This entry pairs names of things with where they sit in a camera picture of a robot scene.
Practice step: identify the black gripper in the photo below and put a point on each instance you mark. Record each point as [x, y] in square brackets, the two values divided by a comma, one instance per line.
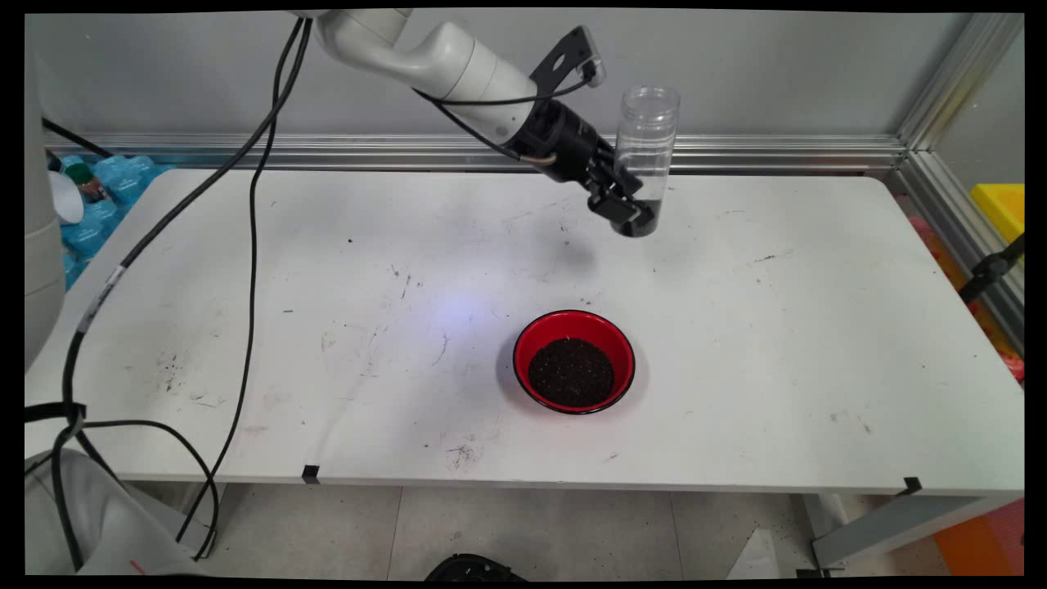
[564, 143]

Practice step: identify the clear plastic screw-top jar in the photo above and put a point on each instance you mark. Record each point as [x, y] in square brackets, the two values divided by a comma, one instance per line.
[650, 123]

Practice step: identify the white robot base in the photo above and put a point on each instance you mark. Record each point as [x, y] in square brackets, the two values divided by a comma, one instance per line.
[106, 523]

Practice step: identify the red bowl with black rim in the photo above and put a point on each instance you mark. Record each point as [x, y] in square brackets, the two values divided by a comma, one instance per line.
[572, 325]

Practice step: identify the black stand clamp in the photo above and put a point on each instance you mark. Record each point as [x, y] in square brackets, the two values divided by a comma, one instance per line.
[986, 272]

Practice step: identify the yellow plastic box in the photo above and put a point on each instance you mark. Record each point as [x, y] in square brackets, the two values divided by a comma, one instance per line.
[999, 209]

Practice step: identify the black round object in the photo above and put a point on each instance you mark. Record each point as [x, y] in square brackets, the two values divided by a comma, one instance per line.
[474, 568]

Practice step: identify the small black tape marker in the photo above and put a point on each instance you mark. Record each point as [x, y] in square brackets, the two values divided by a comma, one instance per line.
[311, 474]
[911, 486]

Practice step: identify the grey table leg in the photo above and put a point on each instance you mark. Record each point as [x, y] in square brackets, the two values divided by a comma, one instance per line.
[883, 523]

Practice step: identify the blue water bottle pack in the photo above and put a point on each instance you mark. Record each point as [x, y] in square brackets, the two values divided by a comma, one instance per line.
[123, 184]

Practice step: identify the orange plastic object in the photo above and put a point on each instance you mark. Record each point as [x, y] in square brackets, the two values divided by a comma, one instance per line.
[990, 540]

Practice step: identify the green-capped bottle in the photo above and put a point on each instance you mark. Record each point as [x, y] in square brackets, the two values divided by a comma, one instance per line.
[86, 182]

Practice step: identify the white cup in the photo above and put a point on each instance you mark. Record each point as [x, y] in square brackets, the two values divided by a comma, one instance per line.
[67, 200]

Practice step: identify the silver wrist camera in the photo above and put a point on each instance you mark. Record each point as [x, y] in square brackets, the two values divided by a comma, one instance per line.
[595, 69]

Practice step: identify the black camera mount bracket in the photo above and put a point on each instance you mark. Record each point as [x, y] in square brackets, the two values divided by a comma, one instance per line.
[564, 53]

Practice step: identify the long aluminium frame rail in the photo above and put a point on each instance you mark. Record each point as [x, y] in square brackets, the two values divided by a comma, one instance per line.
[777, 151]

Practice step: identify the short aluminium frame rail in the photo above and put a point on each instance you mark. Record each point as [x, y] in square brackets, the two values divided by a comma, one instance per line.
[941, 213]

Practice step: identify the aluminium frame post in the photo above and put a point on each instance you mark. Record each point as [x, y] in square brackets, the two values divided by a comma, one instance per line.
[949, 74]

